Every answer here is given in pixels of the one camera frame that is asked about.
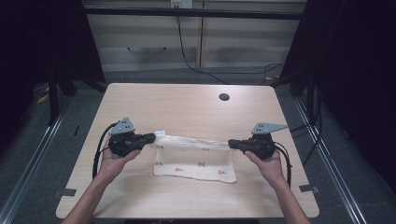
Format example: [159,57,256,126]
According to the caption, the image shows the black stand post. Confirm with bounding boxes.
[47,73,61,127]

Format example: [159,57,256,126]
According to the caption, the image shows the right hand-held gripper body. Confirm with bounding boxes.
[246,122,290,161]

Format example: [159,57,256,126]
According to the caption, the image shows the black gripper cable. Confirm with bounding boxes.
[92,121,121,180]
[273,141,293,189]

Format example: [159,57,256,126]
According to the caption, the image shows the black horizontal frame bar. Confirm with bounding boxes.
[83,7,305,21]

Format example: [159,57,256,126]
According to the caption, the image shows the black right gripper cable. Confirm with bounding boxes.
[273,141,293,189]

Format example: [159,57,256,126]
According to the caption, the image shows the person's right hand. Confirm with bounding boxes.
[244,148,287,189]

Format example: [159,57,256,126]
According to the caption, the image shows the metal floor rail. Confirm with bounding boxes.
[0,92,75,224]
[293,96,372,224]

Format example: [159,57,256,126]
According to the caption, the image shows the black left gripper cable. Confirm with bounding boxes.
[92,121,121,180]

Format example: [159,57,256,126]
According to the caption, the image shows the white wall outlet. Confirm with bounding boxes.
[169,0,194,9]

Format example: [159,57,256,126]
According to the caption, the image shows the white printed towel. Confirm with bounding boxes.
[150,129,238,185]

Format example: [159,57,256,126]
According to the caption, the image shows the long black floor cable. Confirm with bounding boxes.
[175,15,285,86]

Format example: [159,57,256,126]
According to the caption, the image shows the grey tape strip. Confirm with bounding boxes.
[60,188,78,198]
[298,184,320,194]

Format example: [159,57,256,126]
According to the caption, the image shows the black curtain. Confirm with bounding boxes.
[0,0,106,157]
[270,0,396,195]

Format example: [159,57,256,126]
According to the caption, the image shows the person's left hand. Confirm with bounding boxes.
[97,137,142,185]

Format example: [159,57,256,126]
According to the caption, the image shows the yellow floor tape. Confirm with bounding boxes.
[35,92,50,105]

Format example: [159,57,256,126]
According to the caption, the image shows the thin black hanging cables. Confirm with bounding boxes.
[289,85,324,165]

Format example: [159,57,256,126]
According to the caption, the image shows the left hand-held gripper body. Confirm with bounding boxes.
[107,116,145,158]

